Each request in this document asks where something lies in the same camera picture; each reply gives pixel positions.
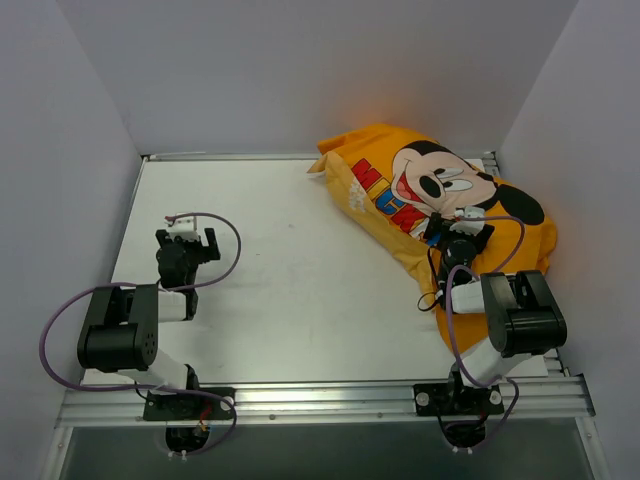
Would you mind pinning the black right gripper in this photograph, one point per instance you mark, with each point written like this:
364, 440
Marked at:
482, 233

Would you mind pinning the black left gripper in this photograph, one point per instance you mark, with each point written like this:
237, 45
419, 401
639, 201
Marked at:
208, 248

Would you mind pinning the yellow Mickey Mouse pillowcase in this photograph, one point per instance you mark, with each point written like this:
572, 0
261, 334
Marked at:
392, 181

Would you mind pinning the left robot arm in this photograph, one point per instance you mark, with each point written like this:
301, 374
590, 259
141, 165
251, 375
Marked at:
120, 334

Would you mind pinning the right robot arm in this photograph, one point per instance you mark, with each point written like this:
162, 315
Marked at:
522, 316

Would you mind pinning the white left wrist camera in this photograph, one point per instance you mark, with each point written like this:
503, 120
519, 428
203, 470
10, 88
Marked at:
184, 228

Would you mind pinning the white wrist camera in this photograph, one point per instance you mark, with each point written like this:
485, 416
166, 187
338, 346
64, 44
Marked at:
468, 220
184, 228

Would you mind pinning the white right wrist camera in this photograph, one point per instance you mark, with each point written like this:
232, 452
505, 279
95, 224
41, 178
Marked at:
468, 220

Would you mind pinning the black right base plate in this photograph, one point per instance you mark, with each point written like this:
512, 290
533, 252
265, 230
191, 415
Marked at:
447, 399

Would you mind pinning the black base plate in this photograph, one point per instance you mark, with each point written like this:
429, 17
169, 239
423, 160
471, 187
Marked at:
447, 399
170, 407

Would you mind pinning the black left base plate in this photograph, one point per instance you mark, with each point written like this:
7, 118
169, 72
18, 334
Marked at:
170, 407

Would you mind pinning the aluminium front rail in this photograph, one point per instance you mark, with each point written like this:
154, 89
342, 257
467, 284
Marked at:
331, 403

